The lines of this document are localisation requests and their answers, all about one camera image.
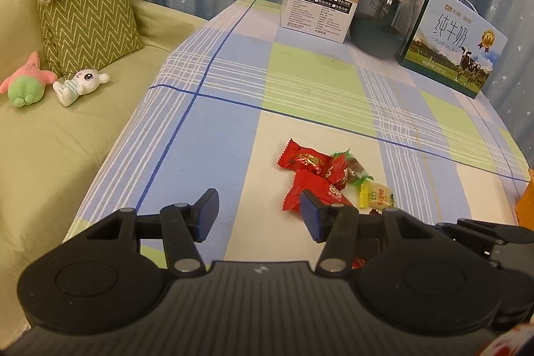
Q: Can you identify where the yellow candy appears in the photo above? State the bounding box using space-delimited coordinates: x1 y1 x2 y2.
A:
359 181 396 211

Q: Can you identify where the green zigzag cushion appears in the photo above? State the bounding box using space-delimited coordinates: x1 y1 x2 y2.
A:
37 0 145 77

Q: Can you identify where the glass jar with dark lid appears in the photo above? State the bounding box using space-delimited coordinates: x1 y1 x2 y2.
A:
349 0 428 60

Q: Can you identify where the red candy with gold print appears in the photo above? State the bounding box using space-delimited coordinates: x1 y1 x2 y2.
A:
277 138 334 177

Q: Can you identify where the pink green plush toy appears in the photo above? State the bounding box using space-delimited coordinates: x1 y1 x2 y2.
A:
0 51 58 107

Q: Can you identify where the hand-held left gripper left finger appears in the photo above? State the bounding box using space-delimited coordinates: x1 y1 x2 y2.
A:
83 188 220 279

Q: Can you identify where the white rabbit plush toy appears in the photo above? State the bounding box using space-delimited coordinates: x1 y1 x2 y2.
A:
52 68 111 107

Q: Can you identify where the orange plastic tray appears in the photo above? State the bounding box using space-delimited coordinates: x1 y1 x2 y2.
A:
515 168 534 227

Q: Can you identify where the plaid tablecloth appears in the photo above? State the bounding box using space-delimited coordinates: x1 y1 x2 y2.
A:
67 0 532 269

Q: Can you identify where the red white printed clothing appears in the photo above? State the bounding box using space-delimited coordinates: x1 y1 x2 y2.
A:
496 323 534 356

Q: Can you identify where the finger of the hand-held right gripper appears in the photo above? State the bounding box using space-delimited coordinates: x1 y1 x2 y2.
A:
434 223 501 262
457 218 534 245

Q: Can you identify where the blue milk carton box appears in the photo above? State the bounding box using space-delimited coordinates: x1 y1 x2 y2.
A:
394 0 509 99

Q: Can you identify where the green brown candy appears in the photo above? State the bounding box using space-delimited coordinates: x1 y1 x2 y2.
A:
331 148 375 186

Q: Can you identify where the green sofa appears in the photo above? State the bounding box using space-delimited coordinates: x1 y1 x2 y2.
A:
0 0 209 340

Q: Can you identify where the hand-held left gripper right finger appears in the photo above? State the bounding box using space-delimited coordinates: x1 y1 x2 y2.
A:
299 189 437 278

